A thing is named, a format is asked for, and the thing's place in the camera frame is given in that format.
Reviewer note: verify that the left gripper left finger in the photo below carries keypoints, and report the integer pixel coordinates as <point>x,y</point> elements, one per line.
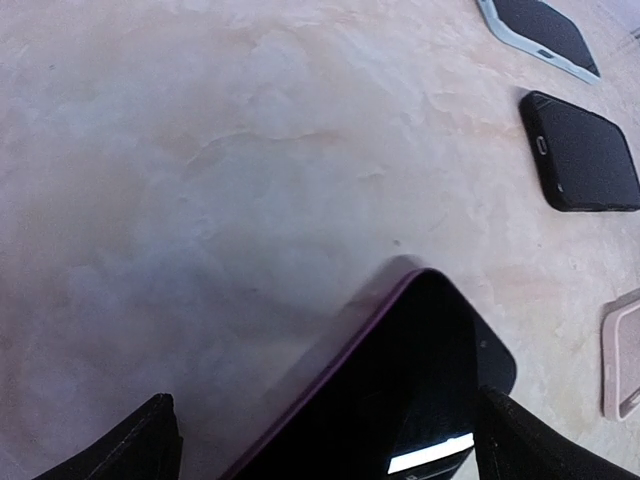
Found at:
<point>145,445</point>

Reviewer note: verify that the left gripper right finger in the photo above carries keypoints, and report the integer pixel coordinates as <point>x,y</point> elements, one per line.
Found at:
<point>512,443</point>

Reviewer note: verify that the black phone brown edge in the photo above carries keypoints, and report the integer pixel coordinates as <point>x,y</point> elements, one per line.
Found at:
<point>398,401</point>

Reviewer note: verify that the pink phone case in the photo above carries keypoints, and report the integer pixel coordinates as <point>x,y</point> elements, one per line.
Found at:
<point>620,357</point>

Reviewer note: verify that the black phone case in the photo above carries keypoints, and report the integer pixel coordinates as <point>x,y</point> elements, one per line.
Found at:
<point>583,160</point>

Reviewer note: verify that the black phone teal edge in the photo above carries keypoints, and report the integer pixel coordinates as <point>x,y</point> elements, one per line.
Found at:
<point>538,22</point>

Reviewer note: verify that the light blue phone case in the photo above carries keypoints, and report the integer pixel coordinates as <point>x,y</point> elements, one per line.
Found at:
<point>499,30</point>

